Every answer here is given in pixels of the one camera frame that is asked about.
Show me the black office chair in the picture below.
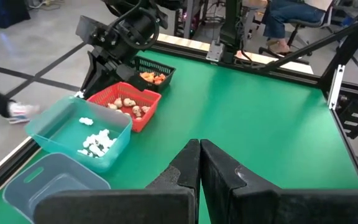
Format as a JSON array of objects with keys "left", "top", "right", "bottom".
[{"left": 257, "top": 6, "right": 337, "bottom": 65}]

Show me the grey-blue plastic bin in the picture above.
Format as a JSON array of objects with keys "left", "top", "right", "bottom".
[{"left": 2, "top": 152, "right": 111, "bottom": 223}]

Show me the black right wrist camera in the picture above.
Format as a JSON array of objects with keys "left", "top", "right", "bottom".
[{"left": 75, "top": 14, "right": 103, "bottom": 45}]

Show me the teal translucent plastic bin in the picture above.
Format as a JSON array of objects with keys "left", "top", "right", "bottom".
[{"left": 24, "top": 95, "right": 134, "bottom": 174}]

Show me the black slotted plastic basket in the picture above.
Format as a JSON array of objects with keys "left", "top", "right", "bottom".
[{"left": 128, "top": 55, "right": 177, "bottom": 94}]

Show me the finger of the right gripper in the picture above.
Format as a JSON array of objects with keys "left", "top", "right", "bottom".
[
  {"left": 99, "top": 63, "right": 130, "bottom": 94},
  {"left": 80, "top": 51, "right": 105, "bottom": 100}
]

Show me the red slotted plastic basket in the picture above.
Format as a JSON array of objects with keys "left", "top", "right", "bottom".
[{"left": 86, "top": 81, "right": 163, "bottom": 134}]

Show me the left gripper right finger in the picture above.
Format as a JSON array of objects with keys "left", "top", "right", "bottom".
[{"left": 200, "top": 139, "right": 358, "bottom": 224}]

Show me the silver aluminium bar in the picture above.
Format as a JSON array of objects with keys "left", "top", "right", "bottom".
[{"left": 327, "top": 64, "right": 345, "bottom": 111}]

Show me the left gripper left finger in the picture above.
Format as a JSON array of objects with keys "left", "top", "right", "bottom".
[{"left": 34, "top": 139, "right": 201, "bottom": 224}]

